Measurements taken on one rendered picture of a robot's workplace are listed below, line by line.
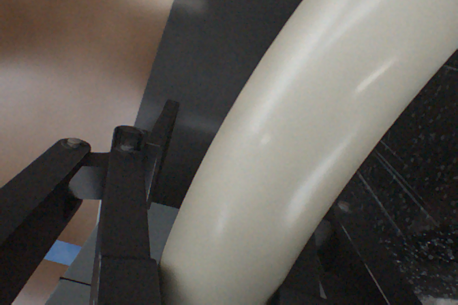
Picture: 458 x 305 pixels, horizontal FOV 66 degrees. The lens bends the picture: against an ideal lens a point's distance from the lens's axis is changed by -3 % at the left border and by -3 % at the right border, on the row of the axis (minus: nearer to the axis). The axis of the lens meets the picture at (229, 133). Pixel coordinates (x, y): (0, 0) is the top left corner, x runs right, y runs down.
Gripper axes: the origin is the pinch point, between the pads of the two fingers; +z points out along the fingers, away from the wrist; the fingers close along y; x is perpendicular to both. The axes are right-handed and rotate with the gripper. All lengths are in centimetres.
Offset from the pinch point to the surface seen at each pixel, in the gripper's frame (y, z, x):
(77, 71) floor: -35, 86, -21
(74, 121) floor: -33, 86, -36
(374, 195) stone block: 28.2, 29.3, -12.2
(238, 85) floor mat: 10, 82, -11
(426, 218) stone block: 27.5, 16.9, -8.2
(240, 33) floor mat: 7, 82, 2
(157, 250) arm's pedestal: 0, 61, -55
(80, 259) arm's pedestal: -17, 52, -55
